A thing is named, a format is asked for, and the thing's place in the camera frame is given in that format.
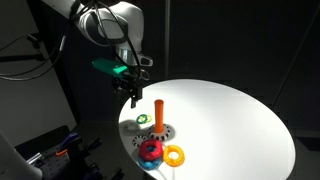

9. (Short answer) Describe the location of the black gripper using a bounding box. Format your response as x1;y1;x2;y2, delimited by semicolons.
111;73;144;110

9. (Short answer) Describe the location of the red ribbed toy ring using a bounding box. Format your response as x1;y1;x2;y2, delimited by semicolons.
138;138;165;161

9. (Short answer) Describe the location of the perforated metal breadboard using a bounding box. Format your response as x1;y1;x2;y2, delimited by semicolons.
14;124;125;180

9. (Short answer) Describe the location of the white rounded housing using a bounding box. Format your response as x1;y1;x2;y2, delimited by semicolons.
0;130;43;180

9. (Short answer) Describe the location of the teal small toy ring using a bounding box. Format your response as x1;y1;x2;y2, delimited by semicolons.
136;113;150;125

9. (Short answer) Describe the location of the orange post striped base stacker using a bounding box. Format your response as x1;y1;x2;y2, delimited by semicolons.
147;99;172;143

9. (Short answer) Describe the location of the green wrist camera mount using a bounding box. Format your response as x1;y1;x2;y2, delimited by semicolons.
91;58;130;80

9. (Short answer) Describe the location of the black white striped small ring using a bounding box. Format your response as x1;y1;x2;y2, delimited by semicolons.
131;134;148;149

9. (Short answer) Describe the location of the blue dotted toy ring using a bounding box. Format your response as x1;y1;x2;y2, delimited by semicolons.
137;154;164;171

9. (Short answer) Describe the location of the orange ribbed toy ring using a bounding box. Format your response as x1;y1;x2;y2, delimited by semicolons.
162;144;186;168

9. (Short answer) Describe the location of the black hanging cable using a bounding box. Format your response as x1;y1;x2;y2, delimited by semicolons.
0;31;68;83

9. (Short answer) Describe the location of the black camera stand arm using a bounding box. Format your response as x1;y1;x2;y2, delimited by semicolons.
0;33;47;65

